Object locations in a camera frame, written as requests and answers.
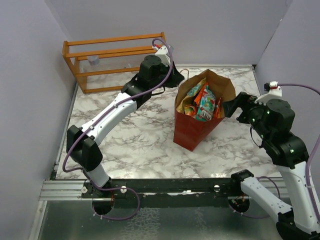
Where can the teal Fox's candy bag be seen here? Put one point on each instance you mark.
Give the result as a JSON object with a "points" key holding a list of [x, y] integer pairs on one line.
{"points": [[205, 110]]}

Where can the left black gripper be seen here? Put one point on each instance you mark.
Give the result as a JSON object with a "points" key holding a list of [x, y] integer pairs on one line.
{"points": [[176, 77]]}

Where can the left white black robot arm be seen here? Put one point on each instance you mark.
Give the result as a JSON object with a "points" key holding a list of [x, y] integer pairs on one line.
{"points": [[82, 143]]}

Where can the orange wooden rack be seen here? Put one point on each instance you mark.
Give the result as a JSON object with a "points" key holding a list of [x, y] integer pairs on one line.
{"points": [[112, 61]]}

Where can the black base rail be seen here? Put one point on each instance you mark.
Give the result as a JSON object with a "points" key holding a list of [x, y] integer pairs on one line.
{"points": [[168, 193]]}

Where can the small patterned cup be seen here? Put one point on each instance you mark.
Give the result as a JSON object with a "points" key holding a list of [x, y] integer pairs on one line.
{"points": [[93, 60]]}

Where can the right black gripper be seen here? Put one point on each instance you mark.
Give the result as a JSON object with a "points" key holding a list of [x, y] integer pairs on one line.
{"points": [[245, 100]]}

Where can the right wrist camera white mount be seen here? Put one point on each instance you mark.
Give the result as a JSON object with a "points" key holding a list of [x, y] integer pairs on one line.
{"points": [[272, 91]]}

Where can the red orange snack packet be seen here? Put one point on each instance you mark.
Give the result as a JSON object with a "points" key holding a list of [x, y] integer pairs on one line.
{"points": [[217, 114]]}

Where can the red brown paper bag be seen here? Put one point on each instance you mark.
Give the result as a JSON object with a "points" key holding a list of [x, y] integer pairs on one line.
{"points": [[189, 132]]}

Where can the orange silver snack packet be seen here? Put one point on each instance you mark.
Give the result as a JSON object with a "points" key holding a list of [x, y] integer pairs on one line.
{"points": [[199, 95]]}

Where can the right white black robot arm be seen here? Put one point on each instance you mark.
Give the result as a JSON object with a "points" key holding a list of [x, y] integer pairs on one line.
{"points": [[272, 119]]}

